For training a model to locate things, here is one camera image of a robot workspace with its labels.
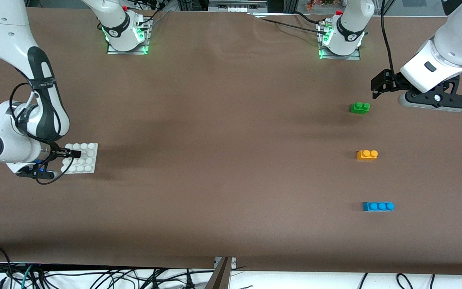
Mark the white studded base plate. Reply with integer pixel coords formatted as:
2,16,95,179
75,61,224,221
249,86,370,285
61,143,99,174

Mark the blue three-stud block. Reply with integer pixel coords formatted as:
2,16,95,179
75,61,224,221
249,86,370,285
363,202,395,212

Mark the orange and green object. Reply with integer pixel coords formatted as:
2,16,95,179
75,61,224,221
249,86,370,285
305,0,338,12

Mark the white background device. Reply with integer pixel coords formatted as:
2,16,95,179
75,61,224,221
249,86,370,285
208,0,268,13

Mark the brown table cover sheet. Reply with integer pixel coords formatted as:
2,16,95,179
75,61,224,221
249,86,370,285
0,7,462,277

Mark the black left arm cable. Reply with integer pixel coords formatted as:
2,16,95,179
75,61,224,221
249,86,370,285
380,0,396,79

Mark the short black base cable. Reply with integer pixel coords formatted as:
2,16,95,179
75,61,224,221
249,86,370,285
293,11,330,25

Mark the long black base cable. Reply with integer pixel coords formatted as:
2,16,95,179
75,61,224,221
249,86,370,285
253,15,328,33

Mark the teal floor cable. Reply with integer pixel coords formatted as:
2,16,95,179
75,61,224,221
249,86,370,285
18,264,35,289

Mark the metal table frame bracket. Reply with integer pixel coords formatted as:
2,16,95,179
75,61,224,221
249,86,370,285
205,257,237,289

